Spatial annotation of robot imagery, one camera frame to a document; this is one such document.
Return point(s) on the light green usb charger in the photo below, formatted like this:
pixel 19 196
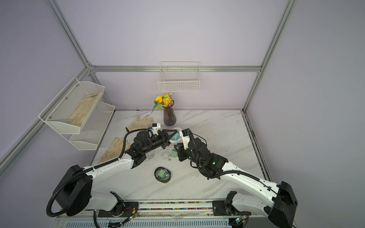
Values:
pixel 163 174

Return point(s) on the yellow flower bouquet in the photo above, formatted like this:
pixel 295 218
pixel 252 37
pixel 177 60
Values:
pixel 163 101

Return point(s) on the yellow leather work glove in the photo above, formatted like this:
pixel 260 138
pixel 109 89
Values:
pixel 114 150

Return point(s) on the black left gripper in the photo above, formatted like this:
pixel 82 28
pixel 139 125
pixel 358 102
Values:
pixel 164 137

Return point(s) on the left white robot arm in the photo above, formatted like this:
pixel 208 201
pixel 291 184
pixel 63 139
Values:
pixel 76 191

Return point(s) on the dark ribbed glass vase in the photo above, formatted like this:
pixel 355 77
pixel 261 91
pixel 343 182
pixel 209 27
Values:
pixel 169 117

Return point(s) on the white mesh shelf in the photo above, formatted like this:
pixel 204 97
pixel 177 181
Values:
pixel 94 128
pixel 59 111

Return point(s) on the lower white mesh shelf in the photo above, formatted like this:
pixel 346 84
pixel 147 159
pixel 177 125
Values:
pixel 94 128

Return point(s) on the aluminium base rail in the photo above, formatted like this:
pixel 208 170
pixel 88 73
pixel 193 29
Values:
pixel 176 206

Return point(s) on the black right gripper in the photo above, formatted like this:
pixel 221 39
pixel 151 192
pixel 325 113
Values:
pixel 182 151

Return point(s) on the white wire wall basket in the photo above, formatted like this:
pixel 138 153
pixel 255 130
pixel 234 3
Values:
pixel 179 76

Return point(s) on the mint green dual usb charger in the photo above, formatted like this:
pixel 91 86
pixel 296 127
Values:
pixel 174 153

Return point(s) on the cream knit work glove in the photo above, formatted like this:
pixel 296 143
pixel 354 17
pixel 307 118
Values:
pixel 140 123

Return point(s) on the clear pouch with black zipper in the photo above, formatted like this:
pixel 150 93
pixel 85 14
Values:
pixel 160 180

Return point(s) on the upper white mesh shelf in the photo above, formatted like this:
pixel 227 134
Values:
pixel 59 111

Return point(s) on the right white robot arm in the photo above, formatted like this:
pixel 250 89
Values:
pixel 264 190

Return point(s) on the teal wall charger plug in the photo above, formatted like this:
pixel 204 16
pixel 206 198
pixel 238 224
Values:
pixel 175 137

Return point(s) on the beige glove in shelf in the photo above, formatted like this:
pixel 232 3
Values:
pixel 79 115

